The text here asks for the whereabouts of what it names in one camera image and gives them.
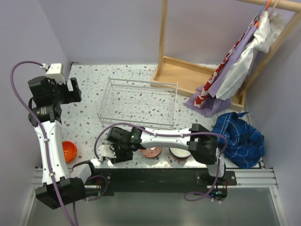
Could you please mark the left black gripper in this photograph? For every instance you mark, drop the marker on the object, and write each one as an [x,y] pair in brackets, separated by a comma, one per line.
[71,92]

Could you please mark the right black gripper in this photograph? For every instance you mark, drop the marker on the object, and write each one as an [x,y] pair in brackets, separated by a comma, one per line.
[119,158]

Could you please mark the red patterned bowl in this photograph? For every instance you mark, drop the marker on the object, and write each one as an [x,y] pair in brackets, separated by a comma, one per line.
[151,153]

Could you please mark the orange plastic bowl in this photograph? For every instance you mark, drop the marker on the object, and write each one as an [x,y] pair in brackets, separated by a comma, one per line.
[69,150]

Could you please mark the clear wire dish rack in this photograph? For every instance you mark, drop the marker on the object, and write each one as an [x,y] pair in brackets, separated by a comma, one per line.
[143,103]

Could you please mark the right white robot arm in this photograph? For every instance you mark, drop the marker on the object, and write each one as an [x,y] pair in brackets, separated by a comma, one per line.
[197,140]

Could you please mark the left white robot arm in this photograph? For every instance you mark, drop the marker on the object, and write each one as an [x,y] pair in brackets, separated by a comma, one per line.
[59,185]

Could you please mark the wooden clothes rack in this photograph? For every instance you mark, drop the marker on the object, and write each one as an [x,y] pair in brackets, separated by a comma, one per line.
[189,75]

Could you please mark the white bowl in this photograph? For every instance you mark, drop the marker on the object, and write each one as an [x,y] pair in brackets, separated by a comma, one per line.
[179,154]

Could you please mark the red white patterned garment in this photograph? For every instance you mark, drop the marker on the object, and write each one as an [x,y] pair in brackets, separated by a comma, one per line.
[203,94]

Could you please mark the lilac hanging garment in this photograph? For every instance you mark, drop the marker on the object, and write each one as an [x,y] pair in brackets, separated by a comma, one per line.
[209,99]

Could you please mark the blue checked cloth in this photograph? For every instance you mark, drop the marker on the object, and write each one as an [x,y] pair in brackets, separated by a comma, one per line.
[246,144]

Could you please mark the white hanging garment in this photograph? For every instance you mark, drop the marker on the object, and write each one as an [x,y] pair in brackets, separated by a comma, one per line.
[262,37]

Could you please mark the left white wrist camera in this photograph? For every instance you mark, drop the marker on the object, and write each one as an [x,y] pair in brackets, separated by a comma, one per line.
[55,72]

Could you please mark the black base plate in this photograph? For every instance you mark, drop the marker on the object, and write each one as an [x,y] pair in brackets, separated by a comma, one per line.
[166,180]

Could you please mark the aluminium rail frame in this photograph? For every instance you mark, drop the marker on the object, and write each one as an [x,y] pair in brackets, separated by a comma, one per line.
[82,126]

